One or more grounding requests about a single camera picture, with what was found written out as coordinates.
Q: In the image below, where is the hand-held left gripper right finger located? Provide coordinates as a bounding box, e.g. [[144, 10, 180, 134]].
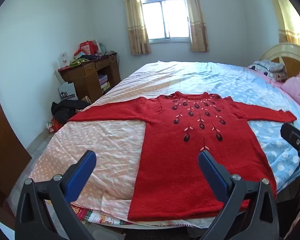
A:
[[198, 150, 280, 240]]

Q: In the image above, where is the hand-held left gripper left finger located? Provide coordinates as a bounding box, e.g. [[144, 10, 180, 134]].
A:
[[15, 150, 97, 240]]

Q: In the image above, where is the red knitted sweater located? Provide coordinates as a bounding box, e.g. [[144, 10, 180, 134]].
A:
[[69, 92, 297, 222]]

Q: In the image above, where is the bed with polka-dot sheet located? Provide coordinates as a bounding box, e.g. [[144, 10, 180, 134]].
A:
[[27, 60, 300, 227]]

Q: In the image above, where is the red plastic bag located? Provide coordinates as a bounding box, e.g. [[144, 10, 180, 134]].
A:
[[47, 119, 63, 133]]

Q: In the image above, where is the festive printed blanket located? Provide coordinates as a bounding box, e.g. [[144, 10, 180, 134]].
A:
[[70, 202, 190, 228]]

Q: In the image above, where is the black jacket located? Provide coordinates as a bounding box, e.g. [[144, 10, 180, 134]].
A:
[[51, 99, 92, 125]]

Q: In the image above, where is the patterned grey pillow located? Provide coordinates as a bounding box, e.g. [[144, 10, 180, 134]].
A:
[[247, 59, 288, 82]]

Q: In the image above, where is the brown wooden door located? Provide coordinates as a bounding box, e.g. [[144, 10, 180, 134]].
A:
[[0, 75, 32, 205]]

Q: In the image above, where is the brown wooden desk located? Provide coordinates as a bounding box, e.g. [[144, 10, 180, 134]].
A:
[[58, 53, 122, 104]]

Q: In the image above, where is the stack of coloured boxes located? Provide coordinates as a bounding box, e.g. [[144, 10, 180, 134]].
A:
[[98, 74, 111, 92]]

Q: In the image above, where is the cream wooden bed headboard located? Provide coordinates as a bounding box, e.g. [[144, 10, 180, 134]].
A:
[[260, 42, 300, 79]]

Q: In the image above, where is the green cloth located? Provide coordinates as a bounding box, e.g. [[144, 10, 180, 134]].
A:
[[70, 57, 89, 66]]

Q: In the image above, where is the white printed card box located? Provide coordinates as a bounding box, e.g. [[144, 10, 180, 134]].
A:
[[57, 52, 70, 68]]

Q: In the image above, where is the yellow curtain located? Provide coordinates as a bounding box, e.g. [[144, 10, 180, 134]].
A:
[[269, 0, 300, 52]]

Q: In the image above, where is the red gift box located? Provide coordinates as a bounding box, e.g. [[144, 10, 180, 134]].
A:
[[79, 41, 98, 56]]

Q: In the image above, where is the beige patterned curtain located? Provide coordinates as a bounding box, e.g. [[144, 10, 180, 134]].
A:
[[122, 0, 152, 55], [184, 0, 210, 53]]

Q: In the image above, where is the window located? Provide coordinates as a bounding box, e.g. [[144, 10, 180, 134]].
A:
[[139, 0, 192, 43]]

